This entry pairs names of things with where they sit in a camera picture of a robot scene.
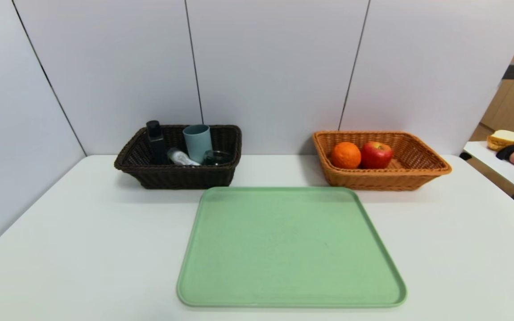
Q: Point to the blue-grey plastic cup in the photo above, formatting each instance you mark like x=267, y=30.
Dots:
x=197, y=142

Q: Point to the clear white spray bottle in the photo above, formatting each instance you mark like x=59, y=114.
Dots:
x=181, y=157

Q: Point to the orange fruit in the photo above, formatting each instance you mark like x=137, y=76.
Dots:
x=345, y=155

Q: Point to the black rectangular bottle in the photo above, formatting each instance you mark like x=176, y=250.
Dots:
x=155, y=147

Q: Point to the red apple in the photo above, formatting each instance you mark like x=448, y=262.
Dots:
x=376, y=155

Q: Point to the dark brown wicker basket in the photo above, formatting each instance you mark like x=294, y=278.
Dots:
x=185, y=178

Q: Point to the orange wicker basket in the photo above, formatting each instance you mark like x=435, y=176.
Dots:
x=373, y=180

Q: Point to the light green plastic tray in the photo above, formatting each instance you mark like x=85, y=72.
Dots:
x=283, y=258

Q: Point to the small black floor object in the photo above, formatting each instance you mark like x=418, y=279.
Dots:
x=465, y=155

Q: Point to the bread slice on side table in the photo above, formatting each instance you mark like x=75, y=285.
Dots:
x=502, y=138

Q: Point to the black wedge-shaped object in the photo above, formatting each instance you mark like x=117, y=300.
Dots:
x=504, y=152

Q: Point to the dark grey cabinet plate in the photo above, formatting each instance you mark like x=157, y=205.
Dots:
x=512, y=71

